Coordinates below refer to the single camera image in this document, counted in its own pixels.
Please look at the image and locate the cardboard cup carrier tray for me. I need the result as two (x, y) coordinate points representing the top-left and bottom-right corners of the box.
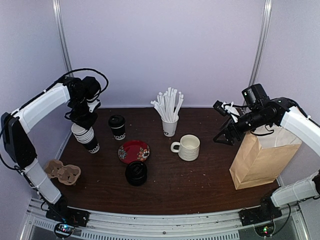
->
(44, 159), (82, 186)

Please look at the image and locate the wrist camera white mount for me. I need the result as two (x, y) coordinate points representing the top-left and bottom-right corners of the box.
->
(213, 100), (240, 123)
(87, 99), (101, 113)

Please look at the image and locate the black white paper cup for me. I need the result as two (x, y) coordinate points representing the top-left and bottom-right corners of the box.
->
(109, 124), (126, 141)

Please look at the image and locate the cream ceramic mug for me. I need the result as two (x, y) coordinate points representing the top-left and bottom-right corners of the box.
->
(170, 134), (201, 162)

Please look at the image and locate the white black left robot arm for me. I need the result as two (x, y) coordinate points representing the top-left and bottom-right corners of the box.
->
(1, 76), (102, 222)

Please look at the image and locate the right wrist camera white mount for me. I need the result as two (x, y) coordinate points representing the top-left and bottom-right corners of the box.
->
(213, 100), (240, 123)

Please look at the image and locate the stack of black lids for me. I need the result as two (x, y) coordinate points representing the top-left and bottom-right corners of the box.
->
(125, 161), (148, 187)

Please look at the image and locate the aluminium wall post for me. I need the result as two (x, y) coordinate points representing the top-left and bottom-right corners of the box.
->
(52, 0), (72, 72)
(248, 0), (273, 86)

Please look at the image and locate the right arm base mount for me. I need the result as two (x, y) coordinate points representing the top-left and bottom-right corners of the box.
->
(238, 197), (282, 238)

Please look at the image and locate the bundle of white wrapped straws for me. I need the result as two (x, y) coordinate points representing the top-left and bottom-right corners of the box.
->
(150, 87), (184, 123)

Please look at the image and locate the paper cup holding straws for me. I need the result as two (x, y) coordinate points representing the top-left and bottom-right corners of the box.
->
(161, 116), (179, 137)

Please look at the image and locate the aluminium front rail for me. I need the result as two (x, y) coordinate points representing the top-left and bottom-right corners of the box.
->
(24, 197), (305, 240)

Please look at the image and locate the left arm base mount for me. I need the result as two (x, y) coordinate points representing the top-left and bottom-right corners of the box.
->
(44, 200), (90, 240)

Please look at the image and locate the red floral plate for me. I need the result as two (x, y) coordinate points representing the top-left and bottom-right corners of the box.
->
(117, 140), (151, 164)

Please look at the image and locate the left aluminium wall post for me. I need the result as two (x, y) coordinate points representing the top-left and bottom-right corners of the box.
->
(52, 0), (72, 72)

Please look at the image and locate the brown paper bag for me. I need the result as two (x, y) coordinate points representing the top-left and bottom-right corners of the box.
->
(229, 125), (302, 190)

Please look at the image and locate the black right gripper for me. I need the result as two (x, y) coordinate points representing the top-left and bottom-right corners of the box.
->
(213, 106), (271, 146)

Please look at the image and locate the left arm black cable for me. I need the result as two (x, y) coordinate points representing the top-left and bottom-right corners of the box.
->
(57, 67), (110, 101)

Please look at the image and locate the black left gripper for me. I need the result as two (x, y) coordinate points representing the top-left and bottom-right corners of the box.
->
(69, 94), (98, 129)

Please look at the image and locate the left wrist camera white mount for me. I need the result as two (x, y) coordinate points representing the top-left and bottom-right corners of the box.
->
(87, 99), (101, 113)

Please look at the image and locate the stack of paper cups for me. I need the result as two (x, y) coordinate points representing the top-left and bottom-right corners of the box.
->
(71, 123), (100, 154)

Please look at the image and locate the right aluminium wall post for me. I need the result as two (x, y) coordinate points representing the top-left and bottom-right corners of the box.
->
(248, 0), (273, 86)

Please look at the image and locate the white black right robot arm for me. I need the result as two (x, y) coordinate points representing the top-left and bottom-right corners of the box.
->
(213, 83), (320, 189)

